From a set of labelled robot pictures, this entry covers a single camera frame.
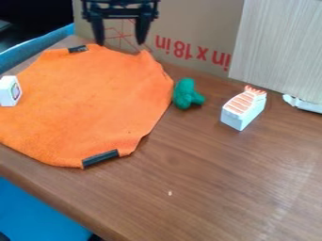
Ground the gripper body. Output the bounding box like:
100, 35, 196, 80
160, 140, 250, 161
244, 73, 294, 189
79, 0, 163, 22

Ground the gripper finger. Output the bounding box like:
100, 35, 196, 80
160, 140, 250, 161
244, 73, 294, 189
89, 13, 107, 47
133, 12, 153, 46

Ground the orange cloth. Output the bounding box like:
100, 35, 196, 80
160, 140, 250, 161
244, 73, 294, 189
0, 43, 175, 169

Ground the cardboard box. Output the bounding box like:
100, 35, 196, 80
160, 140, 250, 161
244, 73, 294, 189
72, 0, 246, 79

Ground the green toy broccoli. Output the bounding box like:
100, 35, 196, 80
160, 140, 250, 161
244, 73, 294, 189
170, 77, 208, 111

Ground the white toy block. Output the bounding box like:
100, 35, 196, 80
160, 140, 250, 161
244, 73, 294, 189
0, 74, 24, 108

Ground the white and orange toy sushi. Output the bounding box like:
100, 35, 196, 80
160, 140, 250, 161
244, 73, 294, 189
219, 85, 268, 132

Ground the white board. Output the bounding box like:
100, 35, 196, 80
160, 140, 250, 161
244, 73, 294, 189
227, 0, 322, 104

